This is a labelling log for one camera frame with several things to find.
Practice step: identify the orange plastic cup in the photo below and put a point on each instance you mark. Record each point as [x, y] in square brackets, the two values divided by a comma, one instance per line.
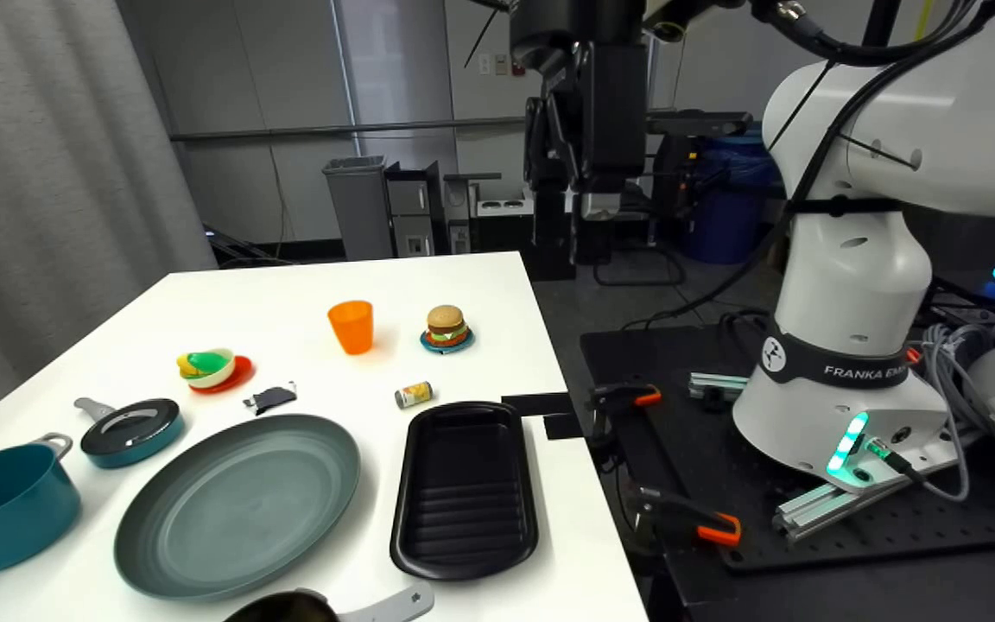
[349, 329]

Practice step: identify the small black flat bracket plate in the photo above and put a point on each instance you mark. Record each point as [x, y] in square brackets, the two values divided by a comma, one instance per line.
[564, 425]

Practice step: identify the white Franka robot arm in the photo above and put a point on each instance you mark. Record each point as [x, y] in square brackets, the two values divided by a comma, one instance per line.
[853, 288]

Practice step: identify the small teal saucer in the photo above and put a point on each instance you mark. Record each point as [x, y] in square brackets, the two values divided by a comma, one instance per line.
[446, 346]

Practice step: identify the small black grey toy piece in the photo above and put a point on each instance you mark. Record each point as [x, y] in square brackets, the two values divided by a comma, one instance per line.
[269, 397]

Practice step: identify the toy burger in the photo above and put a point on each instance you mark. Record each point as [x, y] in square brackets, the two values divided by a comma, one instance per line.
[446, 323]

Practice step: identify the small red saucer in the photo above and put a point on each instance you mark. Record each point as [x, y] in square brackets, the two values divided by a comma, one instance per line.
[240, 376]

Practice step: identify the grey round plate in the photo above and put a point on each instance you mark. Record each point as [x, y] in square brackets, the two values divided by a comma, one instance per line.
[240, 506]

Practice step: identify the aluminium profile rail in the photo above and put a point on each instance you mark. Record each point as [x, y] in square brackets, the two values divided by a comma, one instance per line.
[853, 496]

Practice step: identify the green yellow toy food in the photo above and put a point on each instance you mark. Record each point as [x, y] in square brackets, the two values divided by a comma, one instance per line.
[205, 362]

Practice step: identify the blue plastic barrel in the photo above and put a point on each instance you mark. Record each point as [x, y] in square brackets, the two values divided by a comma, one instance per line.
[735, 200]

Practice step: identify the black ridged grill tray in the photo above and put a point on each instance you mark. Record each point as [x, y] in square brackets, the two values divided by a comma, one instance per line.
[463, 496]

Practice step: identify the small teal frying pan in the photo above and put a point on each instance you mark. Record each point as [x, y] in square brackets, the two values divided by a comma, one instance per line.
[137, 437]

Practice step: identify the black perforated base board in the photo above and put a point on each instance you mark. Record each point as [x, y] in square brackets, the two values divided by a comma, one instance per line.
[681, 459]

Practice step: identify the teal cooking pot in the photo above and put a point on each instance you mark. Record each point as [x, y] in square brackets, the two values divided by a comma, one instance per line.
[2, 512]

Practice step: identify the small yellow spice can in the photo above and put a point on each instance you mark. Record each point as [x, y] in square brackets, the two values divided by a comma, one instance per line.
[412, 393]

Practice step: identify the large black flat bracket plate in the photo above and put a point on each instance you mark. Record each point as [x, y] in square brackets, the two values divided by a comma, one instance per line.
[538, 403]

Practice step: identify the grey cabinet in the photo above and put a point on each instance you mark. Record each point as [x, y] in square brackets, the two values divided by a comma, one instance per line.
[360, 207]

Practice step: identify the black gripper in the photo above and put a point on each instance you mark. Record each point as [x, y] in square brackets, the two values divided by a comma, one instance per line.
[617, 57]

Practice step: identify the grey curtain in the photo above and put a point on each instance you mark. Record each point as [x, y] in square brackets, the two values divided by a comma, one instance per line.
[51, 173]

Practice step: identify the black clamp orange tip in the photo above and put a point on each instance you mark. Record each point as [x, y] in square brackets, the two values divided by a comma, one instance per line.
[630, 397]
[692, 520]

